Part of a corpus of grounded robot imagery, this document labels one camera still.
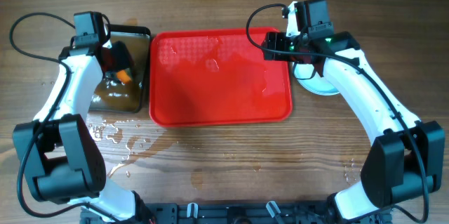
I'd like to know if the orange sponge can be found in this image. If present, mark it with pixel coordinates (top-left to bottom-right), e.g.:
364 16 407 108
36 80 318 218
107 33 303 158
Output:
116 70 133 84

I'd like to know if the white plate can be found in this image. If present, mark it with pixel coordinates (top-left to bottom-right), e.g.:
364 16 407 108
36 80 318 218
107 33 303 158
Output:
292 62 340 96

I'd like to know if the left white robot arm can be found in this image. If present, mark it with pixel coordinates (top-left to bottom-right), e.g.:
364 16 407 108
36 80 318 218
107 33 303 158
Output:
13 41 156 223

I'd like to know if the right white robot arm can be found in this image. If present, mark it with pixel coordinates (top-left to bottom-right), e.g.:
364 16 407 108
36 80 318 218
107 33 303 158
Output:
262 32 445 223

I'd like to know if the black water tray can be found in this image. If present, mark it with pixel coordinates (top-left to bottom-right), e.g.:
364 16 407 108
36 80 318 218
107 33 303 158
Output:
90 25 152 113

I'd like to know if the red plastic tray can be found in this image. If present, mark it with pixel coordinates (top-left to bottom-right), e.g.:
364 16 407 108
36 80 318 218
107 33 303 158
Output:
149 27 293 127

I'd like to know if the right black cable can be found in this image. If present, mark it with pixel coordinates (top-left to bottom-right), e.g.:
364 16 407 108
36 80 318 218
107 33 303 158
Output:
245 3 431 224

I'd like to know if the black cable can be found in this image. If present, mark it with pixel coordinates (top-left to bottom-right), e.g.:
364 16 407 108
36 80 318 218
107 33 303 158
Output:
9 12 141 220
245 3 431 224

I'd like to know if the black mounting rail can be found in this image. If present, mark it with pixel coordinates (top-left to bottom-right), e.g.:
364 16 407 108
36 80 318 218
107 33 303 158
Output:
79 199 392 224

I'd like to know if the left black cable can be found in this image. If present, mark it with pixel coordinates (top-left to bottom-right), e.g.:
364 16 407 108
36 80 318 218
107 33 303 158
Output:
9 12 141 220

